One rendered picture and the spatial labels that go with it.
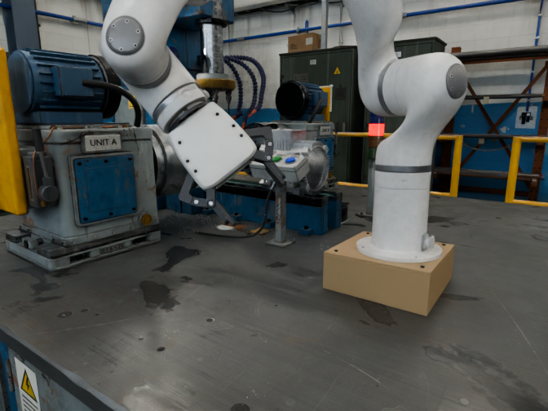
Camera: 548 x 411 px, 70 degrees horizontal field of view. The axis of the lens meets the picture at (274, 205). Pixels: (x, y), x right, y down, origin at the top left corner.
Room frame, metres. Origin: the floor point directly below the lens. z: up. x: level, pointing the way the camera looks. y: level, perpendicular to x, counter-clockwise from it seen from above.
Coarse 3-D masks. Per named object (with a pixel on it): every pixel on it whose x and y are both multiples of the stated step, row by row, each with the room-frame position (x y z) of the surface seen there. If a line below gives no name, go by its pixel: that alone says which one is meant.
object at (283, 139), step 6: (276, 132) 1.40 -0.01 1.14; (282, 132) 1.38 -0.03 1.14; (288, 132) 1.37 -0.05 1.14; (294, 132) 1.38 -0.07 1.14; (300, 132) 1.41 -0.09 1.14; (306, 132) 1.44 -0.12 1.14; (276, 138) 1.40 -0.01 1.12; (282, 138) 1.38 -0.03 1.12; (288, 138) 1.37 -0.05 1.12; (294, 138) 1.38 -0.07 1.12; (300, 138) 1.41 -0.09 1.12; (264, 144) 1.43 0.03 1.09; (276, 144) 1.39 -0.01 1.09; (282, 144) 1.38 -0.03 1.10; (288, 144) 1.36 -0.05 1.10; (282, 150) 1.38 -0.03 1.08; (288, 150) 1.36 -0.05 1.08
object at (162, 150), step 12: (156, 132) 1.28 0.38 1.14; (156, 144) 1.26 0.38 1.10; (168, 144) 1.28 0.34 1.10; (156, 156) 1.24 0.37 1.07; (168, 156) 1.26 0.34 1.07; (156, 168) 1.24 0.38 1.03; (168, 168) 1.25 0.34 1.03; (180, 168) 1.29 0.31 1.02; (156, 180) 1.24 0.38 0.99; (168, 180) 1.26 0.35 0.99; (180, 180) 1.31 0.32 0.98; (156, 192) 1.29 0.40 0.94; (168, 192) 1.31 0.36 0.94
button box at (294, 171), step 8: (280, 160) 1.15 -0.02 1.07; (296, 160) 1.13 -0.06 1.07; (304, 160) 1.13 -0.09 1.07; (256, 168) 1.18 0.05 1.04; (264, 168) 1.16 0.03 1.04; (280, 168) 1.12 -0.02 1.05; (288, 168) 1.10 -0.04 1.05; (296, 168) 1.10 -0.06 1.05; (304, 168) 1.13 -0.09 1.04; (256, 176) 1.20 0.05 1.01; (264, 176) 1.18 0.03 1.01; (288, 176) 1.12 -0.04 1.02; (296, 176) 1.10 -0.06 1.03
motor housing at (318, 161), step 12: (300, 144) 1.35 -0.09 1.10; (312, 144) 1.33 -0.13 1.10; (312, 156) 1.44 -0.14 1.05; (324, 156) 1.41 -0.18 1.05; (312, 168) 1.45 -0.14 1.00; (324, 168) 1.42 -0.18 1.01; (300, 180) 1.31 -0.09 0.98; (312, 180) 1.42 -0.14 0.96; (324, 180) 1.40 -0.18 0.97; (312, 192) 1.33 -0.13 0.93
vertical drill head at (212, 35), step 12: (216, 0) 1.62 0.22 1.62; (216, 12) 1.62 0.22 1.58; (204, 24) 1.61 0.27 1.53; (216, 24) 1.62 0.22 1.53; (204, 36) 1.61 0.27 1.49; (216, 36) 1.61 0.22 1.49; (204, 48) 1.61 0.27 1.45; (216, 48) 1.61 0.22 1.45; (204, 60) 1.62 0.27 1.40; (216, 60) 1.61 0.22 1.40; (204, 72) 1.62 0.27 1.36; (216, 72) 1.61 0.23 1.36; (204, 84) 1.57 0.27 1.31; (216, 84) 1.57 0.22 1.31; (228, 84) 1.60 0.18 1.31; (216, 96) 1.58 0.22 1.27; (228, 96) 1.64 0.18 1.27; (228, 108) 1.65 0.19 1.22
